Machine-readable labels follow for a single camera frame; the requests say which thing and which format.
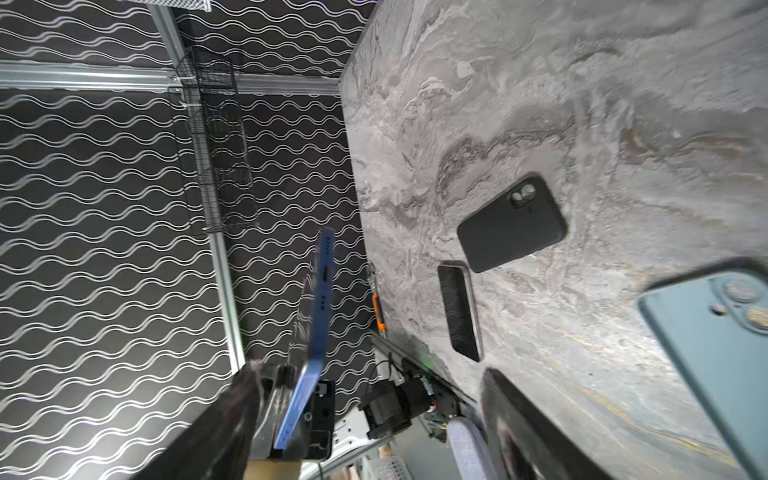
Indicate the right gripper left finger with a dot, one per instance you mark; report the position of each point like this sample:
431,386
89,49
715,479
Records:
217,444

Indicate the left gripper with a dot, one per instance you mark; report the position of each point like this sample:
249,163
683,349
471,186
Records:
313,438

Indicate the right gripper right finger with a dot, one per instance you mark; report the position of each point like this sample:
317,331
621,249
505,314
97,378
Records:
523,442

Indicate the blue phone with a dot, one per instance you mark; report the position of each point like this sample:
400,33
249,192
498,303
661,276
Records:
320,317

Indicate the black phone case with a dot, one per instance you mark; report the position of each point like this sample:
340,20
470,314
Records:
521,221

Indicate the light teal phone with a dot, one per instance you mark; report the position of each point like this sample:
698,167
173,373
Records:
714,330

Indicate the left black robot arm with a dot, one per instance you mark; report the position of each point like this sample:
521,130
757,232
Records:
388,407

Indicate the black phone screen up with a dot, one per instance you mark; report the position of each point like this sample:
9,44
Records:
460,310

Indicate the white mesh basket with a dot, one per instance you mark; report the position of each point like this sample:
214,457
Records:
193,5

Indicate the black wire basket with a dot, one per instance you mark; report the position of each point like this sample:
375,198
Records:
224,184

